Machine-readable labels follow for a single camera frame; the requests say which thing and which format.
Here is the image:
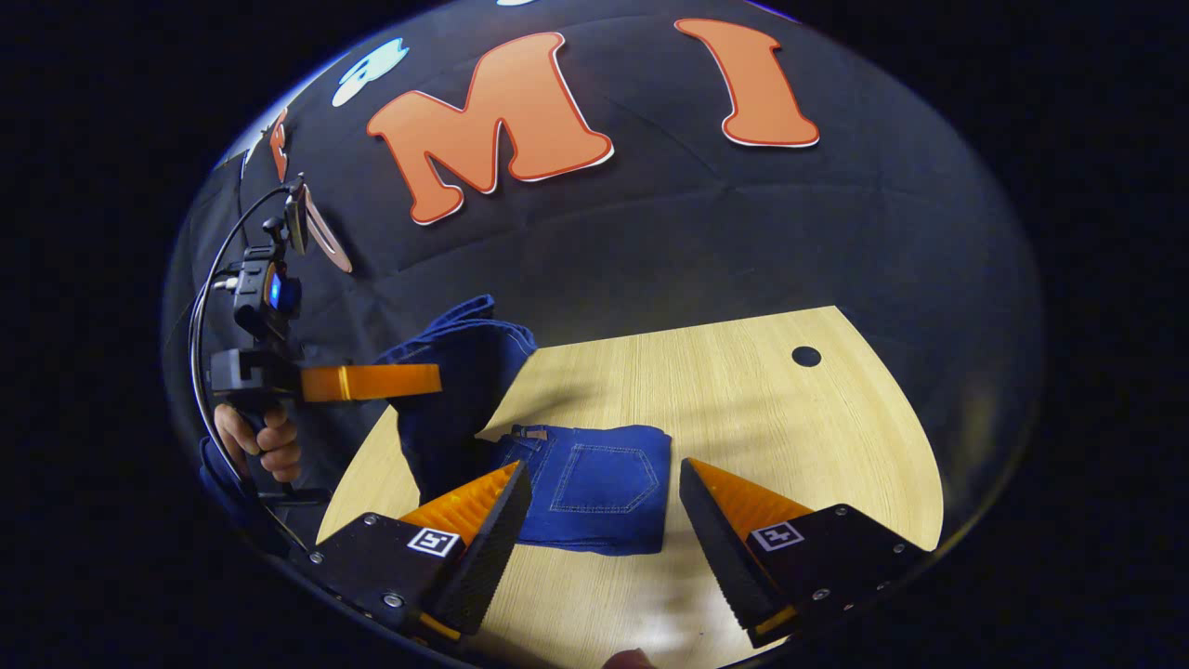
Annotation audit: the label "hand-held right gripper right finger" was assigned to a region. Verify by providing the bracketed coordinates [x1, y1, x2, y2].
[677, 456, 932, 650]

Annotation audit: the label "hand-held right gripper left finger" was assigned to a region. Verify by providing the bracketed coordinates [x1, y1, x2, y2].
[305, 459, 534, 649]

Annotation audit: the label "blue denim jeans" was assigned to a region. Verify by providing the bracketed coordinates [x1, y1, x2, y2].
[376, 295, 673, 558]

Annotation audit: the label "black backdrop cloth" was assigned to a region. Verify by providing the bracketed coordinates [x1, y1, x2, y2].
[163, 0, 1046, 558]

